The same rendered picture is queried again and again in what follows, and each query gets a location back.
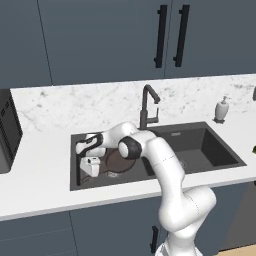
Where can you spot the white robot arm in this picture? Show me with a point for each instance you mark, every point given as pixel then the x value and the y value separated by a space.
pixel 166 166

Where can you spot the black double sink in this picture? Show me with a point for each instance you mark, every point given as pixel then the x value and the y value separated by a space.
pixel 213 150

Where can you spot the dark grey object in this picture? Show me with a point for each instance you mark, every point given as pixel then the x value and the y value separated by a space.
pixel 254 93

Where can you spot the green object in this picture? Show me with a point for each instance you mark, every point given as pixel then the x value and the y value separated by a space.
pixel 254 150

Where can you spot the blue-grey lower drawer front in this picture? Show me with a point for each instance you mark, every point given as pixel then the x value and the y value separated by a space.
pixel 33 236

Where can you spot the black microwave oven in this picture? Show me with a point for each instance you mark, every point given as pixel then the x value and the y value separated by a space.
pixel 8 133

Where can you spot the blue-grey lower cupboard door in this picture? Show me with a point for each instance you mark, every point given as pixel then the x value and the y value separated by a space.
pixel 230 213
pixel 113 226

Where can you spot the blue-grey upper cupboard door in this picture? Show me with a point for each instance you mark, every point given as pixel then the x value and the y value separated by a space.
pixel 20 40
pixel 100 40
pixel 220 36

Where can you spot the black kitchen tap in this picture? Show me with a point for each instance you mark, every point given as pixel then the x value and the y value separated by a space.
pixel 144 110

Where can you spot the blue-grey cupboard door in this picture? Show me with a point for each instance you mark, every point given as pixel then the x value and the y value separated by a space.
pixel 113 226
pixel 100 40
pixel 230 213
pixel 20 40
pixel 220 36

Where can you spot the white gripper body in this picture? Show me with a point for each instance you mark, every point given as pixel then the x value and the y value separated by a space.
pixel 90 169

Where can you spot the dark brown round pan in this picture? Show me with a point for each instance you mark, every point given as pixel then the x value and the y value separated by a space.
pixel 115 163

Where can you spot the white soap dispenser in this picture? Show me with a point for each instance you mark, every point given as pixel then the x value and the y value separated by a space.
pixel 221 110

